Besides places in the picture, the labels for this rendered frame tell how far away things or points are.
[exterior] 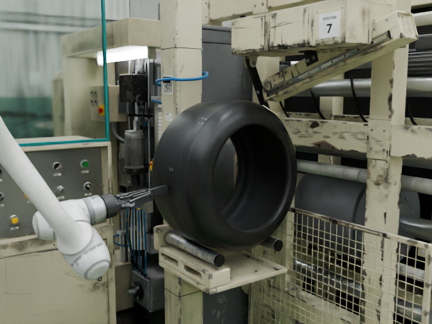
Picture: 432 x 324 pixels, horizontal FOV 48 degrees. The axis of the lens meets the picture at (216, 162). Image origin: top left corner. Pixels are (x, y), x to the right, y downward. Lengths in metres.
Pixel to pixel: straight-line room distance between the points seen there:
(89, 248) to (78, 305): 0.90
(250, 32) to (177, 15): 0.30
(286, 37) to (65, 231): 1.04
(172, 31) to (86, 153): 0.64
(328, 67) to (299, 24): 0.20
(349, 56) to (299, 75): 0.25
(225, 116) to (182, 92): 0.36
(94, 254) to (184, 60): 0.93
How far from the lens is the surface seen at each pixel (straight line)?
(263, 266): 1.93
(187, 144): 1.60
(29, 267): 2.11
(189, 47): 1.98
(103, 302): 2.28
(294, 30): 1.80
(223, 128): 1.62
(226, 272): 1.73
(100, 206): 1.52
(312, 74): 1.91
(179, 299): 2.13
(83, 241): 1.35
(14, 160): 1.28
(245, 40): 2.00
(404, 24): 1.74
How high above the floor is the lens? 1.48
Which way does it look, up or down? 8 degrees down
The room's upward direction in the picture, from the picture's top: straight up
